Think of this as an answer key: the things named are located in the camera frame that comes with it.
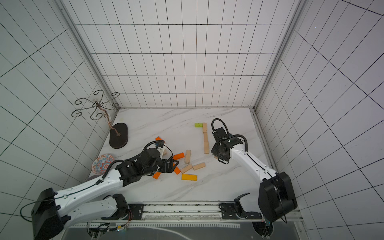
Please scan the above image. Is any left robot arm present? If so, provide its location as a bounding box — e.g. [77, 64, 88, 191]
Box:
[31, 148, 179, 240]

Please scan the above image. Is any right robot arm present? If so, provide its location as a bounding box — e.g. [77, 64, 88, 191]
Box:
[211, 128, 298, 222]

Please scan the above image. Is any orange block lower middle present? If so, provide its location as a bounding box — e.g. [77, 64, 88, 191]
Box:
[174, 167, 181, 175]

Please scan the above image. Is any orange block lower left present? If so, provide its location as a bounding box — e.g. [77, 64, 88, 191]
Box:
[153, 172, 161, 180]

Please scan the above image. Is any natural wood block vertical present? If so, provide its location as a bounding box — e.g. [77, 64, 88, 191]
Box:
[185, 150, 192, 164]

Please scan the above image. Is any natural wood block small diagonal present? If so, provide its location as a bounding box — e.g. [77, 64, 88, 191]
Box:
[181, 164, 193, 174]

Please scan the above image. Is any yellow block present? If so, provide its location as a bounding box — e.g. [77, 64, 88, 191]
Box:
[182, 174, 198, 181]

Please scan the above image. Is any natural wood block small right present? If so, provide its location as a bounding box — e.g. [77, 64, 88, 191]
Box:
[193, 163, 206, 171]

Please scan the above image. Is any patterned round plate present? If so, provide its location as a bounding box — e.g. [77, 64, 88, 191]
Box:
[91, 154, 114, 175]

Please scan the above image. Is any black wire ornament stand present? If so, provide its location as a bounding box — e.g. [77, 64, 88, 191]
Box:
[71, 89, 129, 150]

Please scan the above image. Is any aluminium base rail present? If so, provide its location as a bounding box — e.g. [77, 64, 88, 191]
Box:
[101, 201, 302, 224]

